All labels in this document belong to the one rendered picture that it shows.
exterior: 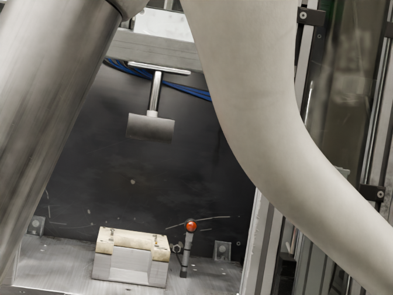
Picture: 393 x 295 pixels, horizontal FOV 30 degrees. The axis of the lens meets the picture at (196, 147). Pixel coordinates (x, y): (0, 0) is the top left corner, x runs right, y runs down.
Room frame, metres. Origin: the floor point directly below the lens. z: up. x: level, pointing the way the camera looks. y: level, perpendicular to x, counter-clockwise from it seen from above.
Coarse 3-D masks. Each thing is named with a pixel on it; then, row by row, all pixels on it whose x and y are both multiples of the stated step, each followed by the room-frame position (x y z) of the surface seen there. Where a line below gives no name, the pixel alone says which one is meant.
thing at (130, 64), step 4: (128, 64) 1.33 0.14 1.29; (132, 64) 1.33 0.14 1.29; (136, 64) 1.33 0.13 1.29; (140, 64) 1.33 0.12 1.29; (144, 64) 1.33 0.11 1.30; (148, 64) 1.33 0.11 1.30; (140, 68) 1.41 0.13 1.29; (144, 68) 1.38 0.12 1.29; (148, 68) 1.39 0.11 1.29; (152, 68) 1.33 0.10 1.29; (156, 68) 1.33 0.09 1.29; (160, 68) 1.33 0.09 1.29; (164, 68) 1.33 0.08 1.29; (168, 68) 1.33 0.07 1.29; (172, 68) 1.33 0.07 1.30; (164, 72) 1.40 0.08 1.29; (168, 72) 1.39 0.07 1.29; (172, 72) 1.35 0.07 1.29; (176, 72) 1.33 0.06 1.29; (180, 72) 1.33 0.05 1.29; (184, 72) 1.33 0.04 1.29; (188, 72) 1.33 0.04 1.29
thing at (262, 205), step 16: (304, 32) 1.19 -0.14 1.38; (304, 48) 1.19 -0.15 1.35; (304, 64) 1.19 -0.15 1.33; (304, 80) 1.19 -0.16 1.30; (256, 192) 1.22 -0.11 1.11; (256, 208) 1.19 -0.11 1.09; (256, 224) 1.18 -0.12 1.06; (272, 224) 1.19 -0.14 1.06; (256, 240) 1.18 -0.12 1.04; (272, 240) 1.19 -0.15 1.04; (16, 256) 1.15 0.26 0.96; (256, 256) 1.18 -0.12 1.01; (272, 256) 1.19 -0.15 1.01; (16, 272) 1.18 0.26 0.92; (256, 272) 1.19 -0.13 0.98; (272, 272) 1.19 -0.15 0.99; (240, 288) 1.22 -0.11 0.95
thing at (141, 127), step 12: (156, 72) 1.36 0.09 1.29; (156, 84) 1.36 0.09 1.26; (156, 96) 1.37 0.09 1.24; (156, 108) 1.37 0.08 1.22; (132, 120) 1.34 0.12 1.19; (144, 120) 1.34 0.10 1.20; (156, 120) 1.34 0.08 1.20; (168, 120) 1.35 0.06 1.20; (132, 132) 1.34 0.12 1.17; (144, 132) 1.34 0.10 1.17; (156, 132) 1.34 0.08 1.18; (168, 132) 1.35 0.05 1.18
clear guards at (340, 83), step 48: (0, 0) 1.14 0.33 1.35; (336, 0) 1.19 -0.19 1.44; (384, 0) 1.20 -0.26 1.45; (144, 48) 1.16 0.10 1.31; (192, 48) 1.17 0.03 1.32; (336, 48) 1.19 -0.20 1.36; (384, 48) 1.20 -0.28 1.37; (336, 96) 1.19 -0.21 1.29; (336, 144) 1.19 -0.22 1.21; (288, 240) 1.19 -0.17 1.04; (288, 288) 1.19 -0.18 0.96; (336, 288) 1.20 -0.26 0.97
